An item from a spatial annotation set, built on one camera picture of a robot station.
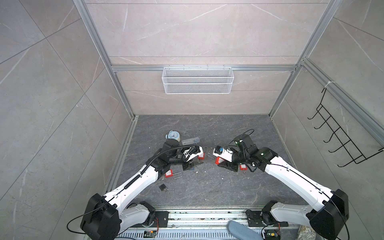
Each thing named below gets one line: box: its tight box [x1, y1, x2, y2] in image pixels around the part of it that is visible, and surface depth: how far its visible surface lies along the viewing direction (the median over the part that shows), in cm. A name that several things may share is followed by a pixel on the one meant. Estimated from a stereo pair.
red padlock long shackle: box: [165, 169, 183, 179], surface depth 89 cm
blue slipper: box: [227, 220, 264, 240], surface depth 70 cm
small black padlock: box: [159, 178, 169, 191], surface depth 85 cm
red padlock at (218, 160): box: [215, 156, 225, 165], surface depth 74 cm
